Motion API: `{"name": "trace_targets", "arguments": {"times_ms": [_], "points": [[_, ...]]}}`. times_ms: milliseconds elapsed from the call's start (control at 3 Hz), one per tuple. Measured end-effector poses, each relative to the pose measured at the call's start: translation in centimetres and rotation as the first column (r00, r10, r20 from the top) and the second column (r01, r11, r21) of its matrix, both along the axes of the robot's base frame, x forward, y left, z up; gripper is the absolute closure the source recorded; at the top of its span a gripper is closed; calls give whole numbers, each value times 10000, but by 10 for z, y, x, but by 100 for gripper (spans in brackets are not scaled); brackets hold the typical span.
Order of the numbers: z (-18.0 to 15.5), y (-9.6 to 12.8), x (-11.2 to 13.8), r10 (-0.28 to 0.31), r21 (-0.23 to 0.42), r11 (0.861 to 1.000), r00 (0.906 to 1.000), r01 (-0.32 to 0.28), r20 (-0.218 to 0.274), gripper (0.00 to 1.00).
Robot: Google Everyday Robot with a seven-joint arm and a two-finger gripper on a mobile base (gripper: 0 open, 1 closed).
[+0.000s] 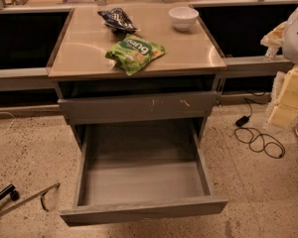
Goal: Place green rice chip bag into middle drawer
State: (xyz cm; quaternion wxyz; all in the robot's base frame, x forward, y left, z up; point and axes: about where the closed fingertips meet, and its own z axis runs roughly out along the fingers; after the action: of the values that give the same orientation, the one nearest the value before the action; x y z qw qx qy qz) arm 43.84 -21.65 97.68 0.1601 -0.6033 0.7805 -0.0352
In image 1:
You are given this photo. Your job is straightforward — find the grey metal rod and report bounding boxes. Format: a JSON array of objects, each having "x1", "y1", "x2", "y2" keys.
[{"x1": 0, "y1": 182, "x2": 60, "y2": 218}]

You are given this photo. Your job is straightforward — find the open grey middle drawer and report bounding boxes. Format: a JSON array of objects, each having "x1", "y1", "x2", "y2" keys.
[{"x1": 61, "y1": 119, "x2": 227, "y2": 226}]

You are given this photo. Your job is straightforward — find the black metal stand leg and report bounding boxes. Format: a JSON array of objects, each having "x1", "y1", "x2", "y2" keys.
[{"x1": 0, "y1": 183, "x2": 19, "y2": 201}]

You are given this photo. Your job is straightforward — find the black power adapter cable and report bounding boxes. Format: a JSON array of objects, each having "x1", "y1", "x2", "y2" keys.
[{"x1": 233, "y1": 90, "x2": 286, "y2": 160}]

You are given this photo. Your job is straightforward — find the grey drawer cabinet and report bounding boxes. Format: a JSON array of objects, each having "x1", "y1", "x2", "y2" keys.
[{"x1": 49, "y1": 4, "x2": 226, "y2": 226}]

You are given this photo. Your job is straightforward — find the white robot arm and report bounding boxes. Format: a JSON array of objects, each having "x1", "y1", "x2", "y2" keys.
[{"x1": 260, "y1": 7, "x2": 298, "y2": 64}]

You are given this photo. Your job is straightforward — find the closed grey top drawer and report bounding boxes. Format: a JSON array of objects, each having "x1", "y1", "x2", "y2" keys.
[{"x1": 59, "y1": 91, "x2": 217, "y2": 124}]

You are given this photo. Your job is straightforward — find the green rice chip bag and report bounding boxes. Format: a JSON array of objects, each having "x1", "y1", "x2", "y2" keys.
[{"x1": 105, "y1": 34, "x2": 165, "y2": 75}]

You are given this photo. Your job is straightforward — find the white bowl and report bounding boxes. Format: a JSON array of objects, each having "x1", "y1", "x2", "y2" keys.
[{"x1": 169, "y1": 7, "x2": 199, "y2": 31}]

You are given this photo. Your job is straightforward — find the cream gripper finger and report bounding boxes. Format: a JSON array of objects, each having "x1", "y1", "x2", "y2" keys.
[{"x1": 260, "y1": 22, "x2": 286, "y2": 48}]

